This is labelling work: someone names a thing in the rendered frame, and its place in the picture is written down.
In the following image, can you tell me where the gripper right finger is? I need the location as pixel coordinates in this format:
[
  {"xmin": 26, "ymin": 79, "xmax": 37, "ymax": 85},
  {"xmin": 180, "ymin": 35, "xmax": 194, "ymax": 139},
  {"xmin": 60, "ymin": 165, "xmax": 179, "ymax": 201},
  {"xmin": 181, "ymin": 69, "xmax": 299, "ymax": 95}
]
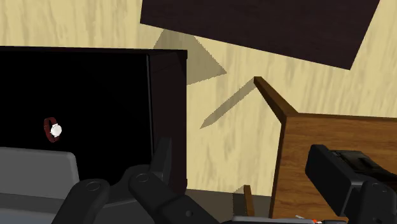
[{"xmin": 305, "ymin": 144, "xmax": 397, "ymax": 224}]

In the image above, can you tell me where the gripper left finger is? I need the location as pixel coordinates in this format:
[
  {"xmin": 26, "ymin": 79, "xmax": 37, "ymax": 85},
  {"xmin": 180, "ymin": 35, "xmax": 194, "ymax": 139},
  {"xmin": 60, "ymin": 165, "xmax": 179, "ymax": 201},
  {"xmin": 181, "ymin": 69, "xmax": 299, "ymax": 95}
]
[{"xmin": 52, "ymin": 137, "xmax": 221, "ymax": 224}]

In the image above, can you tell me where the brown wooden furniture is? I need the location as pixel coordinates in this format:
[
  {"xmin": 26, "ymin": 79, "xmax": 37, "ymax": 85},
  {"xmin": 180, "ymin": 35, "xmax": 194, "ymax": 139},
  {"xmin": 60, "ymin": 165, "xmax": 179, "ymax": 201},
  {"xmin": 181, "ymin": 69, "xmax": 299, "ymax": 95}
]
[{"xmin": 253, "ymin": 76, "xmax": 397, "ymax": 224}]

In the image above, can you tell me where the thin brown wooden bar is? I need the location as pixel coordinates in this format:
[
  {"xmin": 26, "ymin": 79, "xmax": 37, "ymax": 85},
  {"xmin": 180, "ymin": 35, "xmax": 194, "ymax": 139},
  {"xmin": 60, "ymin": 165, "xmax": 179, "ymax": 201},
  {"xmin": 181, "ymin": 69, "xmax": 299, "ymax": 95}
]
[{"xmin": 242, "ymin": 185, "xmax": 256, "ymax": 217}]

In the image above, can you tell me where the black cabinet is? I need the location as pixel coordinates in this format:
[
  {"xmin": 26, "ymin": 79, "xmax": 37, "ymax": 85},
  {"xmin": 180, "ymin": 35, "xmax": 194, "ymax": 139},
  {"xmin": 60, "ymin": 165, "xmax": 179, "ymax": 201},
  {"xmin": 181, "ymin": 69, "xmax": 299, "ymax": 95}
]
[{"xmin": 0, "ymin": 45, "xmax": 188, "ymax": 195}]

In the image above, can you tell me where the grey rounded box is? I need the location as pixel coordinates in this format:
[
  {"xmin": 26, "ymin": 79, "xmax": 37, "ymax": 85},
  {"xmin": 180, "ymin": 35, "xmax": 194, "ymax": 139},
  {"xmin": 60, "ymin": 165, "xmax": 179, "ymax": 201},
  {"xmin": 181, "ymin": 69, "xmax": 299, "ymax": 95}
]
[{"xmin": 0, "ymin": 146, "xmax": 156, "ymax": 224}]

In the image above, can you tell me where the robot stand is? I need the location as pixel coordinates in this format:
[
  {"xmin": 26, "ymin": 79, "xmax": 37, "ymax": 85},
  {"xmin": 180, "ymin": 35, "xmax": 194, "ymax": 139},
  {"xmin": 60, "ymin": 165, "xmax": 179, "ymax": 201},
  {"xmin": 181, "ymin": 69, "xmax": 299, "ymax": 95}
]
[{"xmin": 139, "ymin": 0, "xmax": 381, "ymax": 71}]

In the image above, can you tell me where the red strap wristwatch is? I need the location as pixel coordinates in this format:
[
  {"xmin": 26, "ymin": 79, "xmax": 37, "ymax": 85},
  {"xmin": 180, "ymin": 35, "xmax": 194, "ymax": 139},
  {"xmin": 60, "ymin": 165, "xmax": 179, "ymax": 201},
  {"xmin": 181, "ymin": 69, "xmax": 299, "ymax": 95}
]
[{"xmin": 43, "ymin": 116, "xmax": 63, "ymax": 143}]

